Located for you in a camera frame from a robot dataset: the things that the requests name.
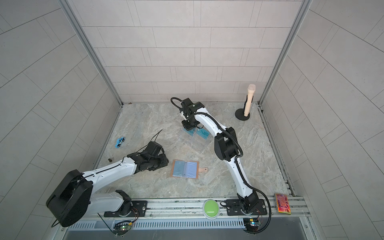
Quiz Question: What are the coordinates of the tan leather card holder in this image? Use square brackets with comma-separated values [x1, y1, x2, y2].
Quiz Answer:
[171, 160, 208, 179]

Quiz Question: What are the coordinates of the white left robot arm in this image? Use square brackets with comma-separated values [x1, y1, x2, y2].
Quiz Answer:
[46, 141, 169, 227]

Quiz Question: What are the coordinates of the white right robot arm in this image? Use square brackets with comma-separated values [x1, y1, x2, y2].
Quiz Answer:
[176, 98, 259, 214]

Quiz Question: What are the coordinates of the clear acrylic card stand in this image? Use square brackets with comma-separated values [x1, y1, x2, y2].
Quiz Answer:
[180, 127, 213, 152]

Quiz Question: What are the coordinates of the red patterned card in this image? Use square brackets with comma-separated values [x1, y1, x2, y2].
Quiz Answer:
[275, 193, 292, 215]

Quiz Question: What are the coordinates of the blue toy car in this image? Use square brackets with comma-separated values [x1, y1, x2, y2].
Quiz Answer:
[115, 137, 126, 148]

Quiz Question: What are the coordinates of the beige microphone on black stand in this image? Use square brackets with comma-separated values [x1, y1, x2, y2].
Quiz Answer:
[235, 84, 256, 121]

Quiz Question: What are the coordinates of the left circuit board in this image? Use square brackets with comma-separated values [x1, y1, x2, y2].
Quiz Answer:
[113, 221, 133, 236]

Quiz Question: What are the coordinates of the circuit board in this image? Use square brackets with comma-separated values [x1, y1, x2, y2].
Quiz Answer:
[243, 218, 260, 233]
[113, 221, 133, 236]

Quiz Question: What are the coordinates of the green push button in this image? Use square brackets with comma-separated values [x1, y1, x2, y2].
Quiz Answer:
[203, 199, 220, 220]

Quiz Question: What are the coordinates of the right circuit board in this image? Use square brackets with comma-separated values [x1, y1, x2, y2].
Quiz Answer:
[243, 218, 260, 233]

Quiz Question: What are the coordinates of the black corrugated cable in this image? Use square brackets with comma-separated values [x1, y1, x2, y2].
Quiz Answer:
[170, 96, 273, 235]

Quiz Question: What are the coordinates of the aluminium rail base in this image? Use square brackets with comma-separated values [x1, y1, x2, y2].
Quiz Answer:
[62, 197, 310, 234]

